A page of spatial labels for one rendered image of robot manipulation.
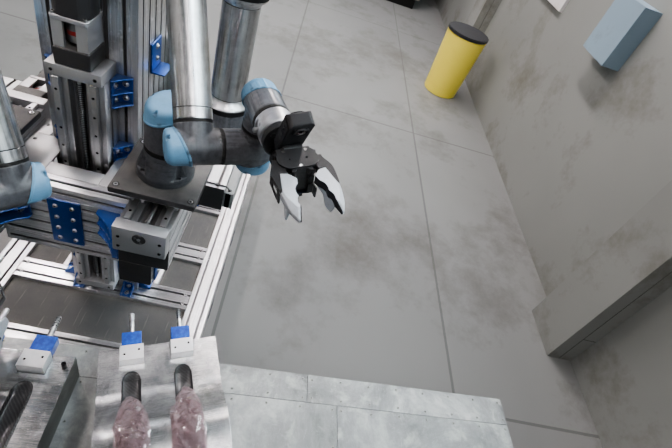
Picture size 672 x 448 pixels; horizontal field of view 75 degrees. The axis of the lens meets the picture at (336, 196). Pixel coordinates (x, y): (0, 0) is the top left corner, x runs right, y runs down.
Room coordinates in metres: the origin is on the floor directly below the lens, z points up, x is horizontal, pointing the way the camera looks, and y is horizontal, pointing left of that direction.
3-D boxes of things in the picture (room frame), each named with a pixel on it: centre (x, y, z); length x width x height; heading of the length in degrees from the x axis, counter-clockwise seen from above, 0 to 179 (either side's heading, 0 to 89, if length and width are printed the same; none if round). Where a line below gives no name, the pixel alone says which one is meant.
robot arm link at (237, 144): (0.72, 0.21, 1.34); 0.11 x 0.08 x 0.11; 128
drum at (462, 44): (4.59, -0.60, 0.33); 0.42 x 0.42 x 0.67
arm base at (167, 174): (0.86, 0.46, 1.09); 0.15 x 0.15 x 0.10
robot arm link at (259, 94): (0.73, 0.20, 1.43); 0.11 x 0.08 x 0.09; 38
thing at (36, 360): (0.39, 0.46, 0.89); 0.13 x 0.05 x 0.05; 15
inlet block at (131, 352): (0.48, 0.32, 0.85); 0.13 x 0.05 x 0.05; 33
